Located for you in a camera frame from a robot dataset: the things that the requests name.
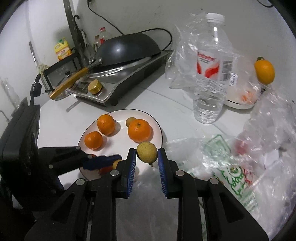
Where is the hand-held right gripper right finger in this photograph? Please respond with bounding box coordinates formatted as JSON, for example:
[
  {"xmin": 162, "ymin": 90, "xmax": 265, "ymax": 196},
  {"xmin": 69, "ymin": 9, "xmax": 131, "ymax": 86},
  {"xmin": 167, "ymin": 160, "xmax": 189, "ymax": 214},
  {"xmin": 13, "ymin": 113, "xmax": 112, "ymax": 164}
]
[{"xmin": 157, "ymin": 148, "xmax": 270, "ymax": 241}]

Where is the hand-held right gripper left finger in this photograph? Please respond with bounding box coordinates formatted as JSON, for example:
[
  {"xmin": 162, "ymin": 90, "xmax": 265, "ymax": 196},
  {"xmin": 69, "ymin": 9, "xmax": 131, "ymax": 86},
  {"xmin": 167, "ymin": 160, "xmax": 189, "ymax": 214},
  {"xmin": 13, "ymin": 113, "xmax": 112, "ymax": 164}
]
[{"xmin": 24, "ymin": 148, "xmax": 137, "ymax": 241}]

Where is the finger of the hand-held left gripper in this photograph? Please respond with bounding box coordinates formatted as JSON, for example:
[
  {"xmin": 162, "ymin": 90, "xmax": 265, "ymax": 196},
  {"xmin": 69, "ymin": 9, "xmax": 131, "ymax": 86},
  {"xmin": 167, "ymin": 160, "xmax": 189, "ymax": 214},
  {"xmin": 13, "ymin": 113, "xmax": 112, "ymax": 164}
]
[
  {"xmin": 38, "ymin": 146, "xmax": 90, "ymax": 164},
  {"xmin": 49, "ymin": 154, "xmax": 122, "ymax": 177}
]

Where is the mandarin orange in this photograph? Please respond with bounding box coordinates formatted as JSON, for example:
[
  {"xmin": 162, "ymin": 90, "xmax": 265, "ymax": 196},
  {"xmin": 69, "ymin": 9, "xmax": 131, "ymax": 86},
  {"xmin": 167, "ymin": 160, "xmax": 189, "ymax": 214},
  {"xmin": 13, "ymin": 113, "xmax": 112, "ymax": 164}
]
[
  {"xmin": 128, "ymin": 119, "xmax": 153, "ymax": 143},
  {"xmin": 97, "ymin": 114, "xmax": 116, "ymax": 136},
  {"xmin": 84, "ymin": 131, "xmax": 103, "ymax": 150}
]

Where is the yellow-green lemon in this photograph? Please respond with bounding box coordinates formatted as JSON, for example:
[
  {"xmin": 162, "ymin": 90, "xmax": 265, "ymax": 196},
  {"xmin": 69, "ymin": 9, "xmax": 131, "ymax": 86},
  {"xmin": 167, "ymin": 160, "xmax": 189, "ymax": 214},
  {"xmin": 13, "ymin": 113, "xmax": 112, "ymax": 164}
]
[{"xmin": 136, "ymin": 142, "xmax": 158, "ymax": 163}]

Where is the white plate with black rim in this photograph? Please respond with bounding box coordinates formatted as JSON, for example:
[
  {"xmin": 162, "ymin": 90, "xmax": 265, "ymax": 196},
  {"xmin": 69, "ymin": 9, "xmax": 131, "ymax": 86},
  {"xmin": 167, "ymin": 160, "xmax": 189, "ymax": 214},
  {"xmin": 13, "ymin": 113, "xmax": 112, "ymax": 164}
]
[{"xmin": 77, "ymin": 109, "xmax": 163, "ymax": 181}]

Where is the plastic bag with green print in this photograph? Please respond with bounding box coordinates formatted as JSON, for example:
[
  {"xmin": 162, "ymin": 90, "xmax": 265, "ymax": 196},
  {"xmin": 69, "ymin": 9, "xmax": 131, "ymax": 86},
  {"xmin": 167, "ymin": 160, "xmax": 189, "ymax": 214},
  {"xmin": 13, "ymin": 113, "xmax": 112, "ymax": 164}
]
[{"xmin": 166, "ymin": 134, "xmax": 289, "ymax": 234}]

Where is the steel pot lid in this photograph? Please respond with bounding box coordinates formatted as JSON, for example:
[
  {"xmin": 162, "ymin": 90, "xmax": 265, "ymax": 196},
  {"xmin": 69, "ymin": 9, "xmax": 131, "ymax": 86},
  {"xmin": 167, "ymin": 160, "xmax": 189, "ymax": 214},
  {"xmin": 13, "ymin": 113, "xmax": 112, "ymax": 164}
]
[{"xmin": 54, "ymin": 70, "xmax": 80, "ymax": 101}]

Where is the gold round cap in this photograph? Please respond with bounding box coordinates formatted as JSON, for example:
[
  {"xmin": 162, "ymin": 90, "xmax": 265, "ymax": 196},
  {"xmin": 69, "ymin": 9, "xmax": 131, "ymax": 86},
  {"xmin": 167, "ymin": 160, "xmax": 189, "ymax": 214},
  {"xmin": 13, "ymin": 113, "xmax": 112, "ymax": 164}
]
[{"xmin": 87, "ymin": 79, "xmax": 102, "ymax": 95}]

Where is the clear plastic water bottle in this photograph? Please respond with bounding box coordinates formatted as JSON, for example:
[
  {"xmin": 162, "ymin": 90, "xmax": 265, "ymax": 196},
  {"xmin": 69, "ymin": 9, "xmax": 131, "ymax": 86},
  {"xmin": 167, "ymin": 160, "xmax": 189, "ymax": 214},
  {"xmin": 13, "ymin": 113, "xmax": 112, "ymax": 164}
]
[{"xmin": 193, "ymin": 13, "xmax": 238, "ymax": 124}]

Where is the black metal rack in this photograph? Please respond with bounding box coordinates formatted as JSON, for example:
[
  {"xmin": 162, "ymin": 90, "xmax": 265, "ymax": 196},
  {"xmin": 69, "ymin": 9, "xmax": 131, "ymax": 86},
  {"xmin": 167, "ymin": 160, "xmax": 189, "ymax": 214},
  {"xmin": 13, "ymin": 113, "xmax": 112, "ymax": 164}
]
[{"xmin": 42, "ymin": 47, "xmax": 79, "ymax": 93}]

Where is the steel induction cooker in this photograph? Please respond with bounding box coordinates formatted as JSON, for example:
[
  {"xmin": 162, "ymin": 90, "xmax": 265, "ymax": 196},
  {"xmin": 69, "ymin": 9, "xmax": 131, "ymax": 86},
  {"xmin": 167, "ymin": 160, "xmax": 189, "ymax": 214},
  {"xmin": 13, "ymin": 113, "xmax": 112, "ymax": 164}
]
[{"xmin": 69, "ymin": 50, "xmax": 174, "ymax": 107}]

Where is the steel pan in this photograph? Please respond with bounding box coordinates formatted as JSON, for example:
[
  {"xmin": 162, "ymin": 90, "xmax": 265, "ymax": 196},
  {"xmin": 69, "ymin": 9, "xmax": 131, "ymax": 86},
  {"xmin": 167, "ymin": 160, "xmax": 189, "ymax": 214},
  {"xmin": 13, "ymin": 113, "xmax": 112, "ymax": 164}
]
[{"xmin": 87, "ymin": 54, "xmax": 161, "ymax": 78}]

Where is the yellow detergent bottle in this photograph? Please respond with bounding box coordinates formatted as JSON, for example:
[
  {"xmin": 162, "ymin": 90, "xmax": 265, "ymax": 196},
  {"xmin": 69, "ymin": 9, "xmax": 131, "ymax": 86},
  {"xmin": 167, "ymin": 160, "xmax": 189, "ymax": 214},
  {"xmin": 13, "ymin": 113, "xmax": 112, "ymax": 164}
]
[{"xmin": 54, "ymin": 38, "xmax": 73, "ymax": 61}]

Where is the white bowl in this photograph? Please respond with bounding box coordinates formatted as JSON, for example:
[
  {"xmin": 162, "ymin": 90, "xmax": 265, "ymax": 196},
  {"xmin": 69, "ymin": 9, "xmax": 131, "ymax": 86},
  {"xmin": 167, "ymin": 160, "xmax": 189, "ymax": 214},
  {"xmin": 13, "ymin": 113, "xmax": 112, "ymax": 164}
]
[{"xmin": 223, "ymin": 56, "xmax": 262, "ymax": 110}]

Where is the black folded umbrella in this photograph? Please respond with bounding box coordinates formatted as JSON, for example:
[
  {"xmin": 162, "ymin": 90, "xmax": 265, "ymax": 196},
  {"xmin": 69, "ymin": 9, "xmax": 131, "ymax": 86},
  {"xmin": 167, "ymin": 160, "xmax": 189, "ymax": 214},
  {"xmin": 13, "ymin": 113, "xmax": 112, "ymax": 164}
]
[{"xmin": 73, "ymin": 14, "xmax": 89, "ymax": 63}]

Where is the clear bottle with red cap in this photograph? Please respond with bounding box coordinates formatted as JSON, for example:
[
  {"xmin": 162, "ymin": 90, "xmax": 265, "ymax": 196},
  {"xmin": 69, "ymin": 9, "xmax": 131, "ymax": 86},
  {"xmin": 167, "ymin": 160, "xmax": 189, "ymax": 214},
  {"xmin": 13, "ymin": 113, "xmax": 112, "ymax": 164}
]
[{"xmin": 98, "ymin": 27, "xmax": 112, "ymax": 47}]

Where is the crumpled clear plastic bag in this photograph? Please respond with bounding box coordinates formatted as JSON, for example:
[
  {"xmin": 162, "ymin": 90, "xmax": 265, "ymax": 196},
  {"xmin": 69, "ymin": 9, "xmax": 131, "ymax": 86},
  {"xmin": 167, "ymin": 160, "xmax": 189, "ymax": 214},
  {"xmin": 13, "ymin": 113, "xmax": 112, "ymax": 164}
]
[{"xmin": 240, "ymin": 88, "xmax": 296, "ymax": 163}]

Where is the grey vertical pipe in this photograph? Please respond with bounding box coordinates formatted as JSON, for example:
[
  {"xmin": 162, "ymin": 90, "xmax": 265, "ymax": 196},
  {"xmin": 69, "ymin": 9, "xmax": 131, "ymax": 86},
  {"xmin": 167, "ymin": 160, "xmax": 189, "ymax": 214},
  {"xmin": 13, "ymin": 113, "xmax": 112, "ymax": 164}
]
[{"xmin": 63, "ymin": 0, "xmax": 89, "ymax": 67}]

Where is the large orange with leaf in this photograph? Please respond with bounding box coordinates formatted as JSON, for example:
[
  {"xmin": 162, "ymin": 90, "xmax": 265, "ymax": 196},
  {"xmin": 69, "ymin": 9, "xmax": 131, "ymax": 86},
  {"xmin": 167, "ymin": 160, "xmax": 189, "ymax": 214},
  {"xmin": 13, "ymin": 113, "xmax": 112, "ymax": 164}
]
[{"xmin": 254, "ymin": 56, "xmax": 275, "ymax": 85}]

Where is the black wok with wooden handle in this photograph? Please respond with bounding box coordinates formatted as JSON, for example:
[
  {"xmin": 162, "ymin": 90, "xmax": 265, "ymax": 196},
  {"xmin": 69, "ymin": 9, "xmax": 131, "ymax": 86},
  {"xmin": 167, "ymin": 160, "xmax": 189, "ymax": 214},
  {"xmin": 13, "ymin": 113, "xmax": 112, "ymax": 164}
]
[{"xmin": 49, "ymin": 33, "xmax": 161, "ymax": 100}]

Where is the black cooker cable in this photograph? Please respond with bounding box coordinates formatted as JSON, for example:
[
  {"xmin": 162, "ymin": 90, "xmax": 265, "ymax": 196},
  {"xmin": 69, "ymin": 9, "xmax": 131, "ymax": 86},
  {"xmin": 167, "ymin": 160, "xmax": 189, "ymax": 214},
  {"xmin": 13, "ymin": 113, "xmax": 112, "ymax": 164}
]
[{"xmin": 87, "ymin": 0, "xmax": 173, "ymax": 52}]

